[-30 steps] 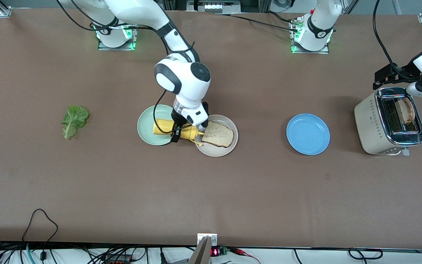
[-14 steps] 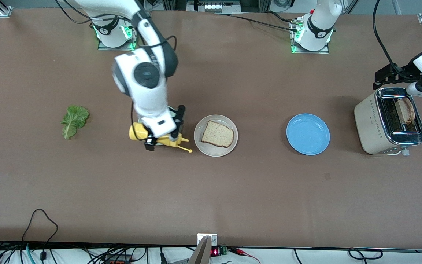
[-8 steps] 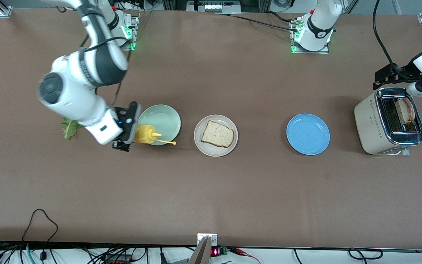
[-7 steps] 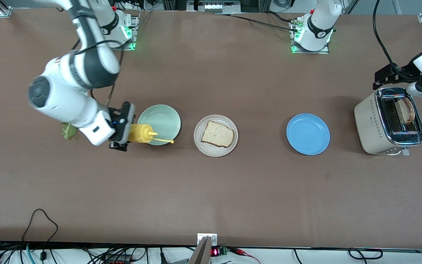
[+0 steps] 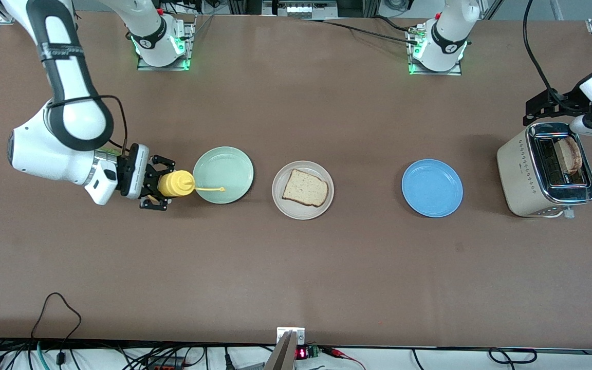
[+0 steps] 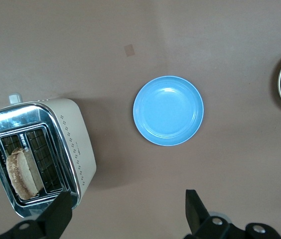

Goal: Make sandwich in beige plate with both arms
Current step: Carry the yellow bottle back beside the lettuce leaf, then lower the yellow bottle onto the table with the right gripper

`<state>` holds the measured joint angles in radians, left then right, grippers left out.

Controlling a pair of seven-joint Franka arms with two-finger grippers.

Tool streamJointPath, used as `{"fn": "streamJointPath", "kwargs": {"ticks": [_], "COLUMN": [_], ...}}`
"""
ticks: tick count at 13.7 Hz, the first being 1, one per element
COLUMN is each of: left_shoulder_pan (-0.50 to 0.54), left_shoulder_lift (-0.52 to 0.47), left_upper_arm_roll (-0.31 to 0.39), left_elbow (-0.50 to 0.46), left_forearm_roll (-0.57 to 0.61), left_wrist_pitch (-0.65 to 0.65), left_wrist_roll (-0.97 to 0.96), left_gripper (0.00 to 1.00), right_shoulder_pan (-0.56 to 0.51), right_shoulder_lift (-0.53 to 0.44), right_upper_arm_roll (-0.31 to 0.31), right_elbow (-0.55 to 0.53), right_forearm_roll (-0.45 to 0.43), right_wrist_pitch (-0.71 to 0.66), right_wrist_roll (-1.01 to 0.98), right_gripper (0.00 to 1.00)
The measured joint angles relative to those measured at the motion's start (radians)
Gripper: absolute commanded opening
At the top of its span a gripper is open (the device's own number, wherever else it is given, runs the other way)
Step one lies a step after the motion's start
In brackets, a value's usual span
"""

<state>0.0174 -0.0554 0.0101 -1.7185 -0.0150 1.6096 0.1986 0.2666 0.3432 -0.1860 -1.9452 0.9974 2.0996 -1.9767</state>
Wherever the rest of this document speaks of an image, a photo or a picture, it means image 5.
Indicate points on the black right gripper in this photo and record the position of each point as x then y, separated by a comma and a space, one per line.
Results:
123, 173

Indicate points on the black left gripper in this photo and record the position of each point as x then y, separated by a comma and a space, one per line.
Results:
569, 101

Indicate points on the yellow mustard squeeze bottle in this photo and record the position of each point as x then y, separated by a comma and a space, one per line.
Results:
175, 184

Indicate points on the brown bread slice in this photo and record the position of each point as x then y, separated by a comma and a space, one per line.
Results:
303, 188
569, 154

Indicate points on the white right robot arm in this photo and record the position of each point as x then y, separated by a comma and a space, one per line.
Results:
44, 154

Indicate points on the light green plate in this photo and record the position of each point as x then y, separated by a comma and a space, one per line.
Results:
223, 169

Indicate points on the beige plate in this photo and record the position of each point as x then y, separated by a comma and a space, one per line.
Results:
285, 205

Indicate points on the blue plate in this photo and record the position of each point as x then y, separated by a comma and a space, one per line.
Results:
432, 188

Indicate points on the beige chrome toaster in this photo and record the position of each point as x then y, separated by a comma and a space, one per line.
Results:
519, 174

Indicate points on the black power plug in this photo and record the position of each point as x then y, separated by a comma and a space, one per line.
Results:
228, 362

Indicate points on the red display electronics module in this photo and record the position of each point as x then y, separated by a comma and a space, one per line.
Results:
302, 353

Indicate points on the silver power strip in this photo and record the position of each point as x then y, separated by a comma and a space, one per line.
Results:
301, 9

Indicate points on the red clip lead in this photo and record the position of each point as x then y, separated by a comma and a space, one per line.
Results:
337, 352

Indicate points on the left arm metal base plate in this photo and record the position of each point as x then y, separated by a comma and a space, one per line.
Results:
437, 73

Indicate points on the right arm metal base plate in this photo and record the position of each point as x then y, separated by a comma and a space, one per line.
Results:
165, 67

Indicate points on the silver camera mount bracket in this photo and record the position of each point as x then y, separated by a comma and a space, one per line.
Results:
298, 335

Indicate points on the grey camera mount bar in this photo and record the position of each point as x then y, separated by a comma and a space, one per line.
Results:
281, 357

